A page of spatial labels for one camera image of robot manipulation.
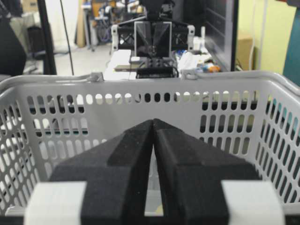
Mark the right gripper black foam right finger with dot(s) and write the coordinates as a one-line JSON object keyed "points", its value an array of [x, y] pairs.
{"points": [[210, 186]]}

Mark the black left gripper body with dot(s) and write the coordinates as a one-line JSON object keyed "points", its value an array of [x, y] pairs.
{"points": [[181, 38]]}

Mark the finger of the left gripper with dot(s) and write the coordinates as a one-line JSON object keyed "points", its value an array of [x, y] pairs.
{"points": [[161, 39], [143, 38]]}

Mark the right gripper black foam left finger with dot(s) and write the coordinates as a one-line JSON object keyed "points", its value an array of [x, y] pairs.
{"points": [[106, 185]]}

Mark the grey plastic shopping basket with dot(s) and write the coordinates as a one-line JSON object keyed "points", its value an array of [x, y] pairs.
{"points": [[47, 119]]}

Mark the black monitor screen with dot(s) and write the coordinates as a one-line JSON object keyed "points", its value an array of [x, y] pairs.
{"points": [[221, 26]]}

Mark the cardboard box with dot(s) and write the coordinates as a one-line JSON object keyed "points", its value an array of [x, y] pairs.
{"points": [[244, 44]]}

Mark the black vertical pole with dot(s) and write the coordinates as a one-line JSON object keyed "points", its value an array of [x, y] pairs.
{"points": [[49, 63]]}

